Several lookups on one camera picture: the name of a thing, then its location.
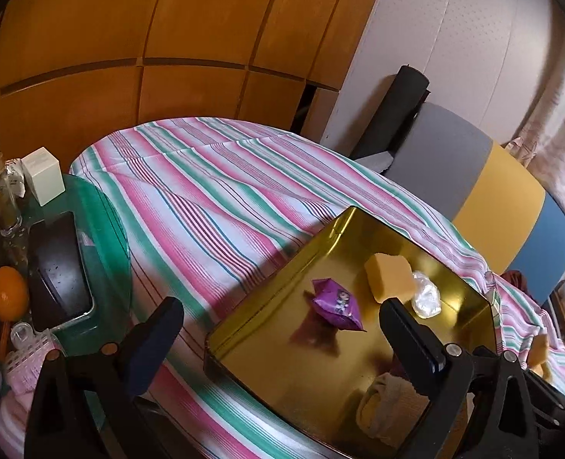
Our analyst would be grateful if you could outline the clear plastic packet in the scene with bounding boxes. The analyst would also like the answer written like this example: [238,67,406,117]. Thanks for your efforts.
[411,272,441,319]

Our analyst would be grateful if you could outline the purple snack packet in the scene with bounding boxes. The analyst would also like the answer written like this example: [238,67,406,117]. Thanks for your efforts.
[311,278,364,332]

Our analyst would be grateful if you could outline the black phone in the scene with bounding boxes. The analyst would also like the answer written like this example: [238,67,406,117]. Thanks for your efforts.
[27,212,94,332]

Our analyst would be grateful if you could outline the green glass side table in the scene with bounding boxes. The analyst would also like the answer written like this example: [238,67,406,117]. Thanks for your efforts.
[0,173,133,441]

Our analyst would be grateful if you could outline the gold metal tin tray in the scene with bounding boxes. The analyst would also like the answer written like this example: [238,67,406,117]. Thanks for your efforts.
[205,206,496,458]

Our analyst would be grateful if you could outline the orange fruit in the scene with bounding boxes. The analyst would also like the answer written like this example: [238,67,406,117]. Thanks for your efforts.
[0,266,29,322]

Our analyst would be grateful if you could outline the striped pink green bedsheet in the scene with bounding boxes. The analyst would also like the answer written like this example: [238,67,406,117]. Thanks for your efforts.
[71,117,565,458]

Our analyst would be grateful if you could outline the grey yellow blue chair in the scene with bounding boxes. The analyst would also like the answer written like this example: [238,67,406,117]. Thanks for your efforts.
[382,101,565,305]

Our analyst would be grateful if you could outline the white square box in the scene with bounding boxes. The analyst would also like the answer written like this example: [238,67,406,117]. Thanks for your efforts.
[21,147,65,206]

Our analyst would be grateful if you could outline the glass jar gold lid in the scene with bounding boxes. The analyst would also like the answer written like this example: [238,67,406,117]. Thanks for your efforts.
[0,152,22,236]

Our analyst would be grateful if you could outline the floral beige curtain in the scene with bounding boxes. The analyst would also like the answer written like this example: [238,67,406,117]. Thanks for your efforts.
[504,23,565,241]

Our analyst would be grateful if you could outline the black rolled mat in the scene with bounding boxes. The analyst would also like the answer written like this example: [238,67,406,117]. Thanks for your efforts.
[350,64,430,160]

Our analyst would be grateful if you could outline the orange wooden wardrobe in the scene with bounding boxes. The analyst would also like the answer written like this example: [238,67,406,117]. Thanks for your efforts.
[0,0,376,166]

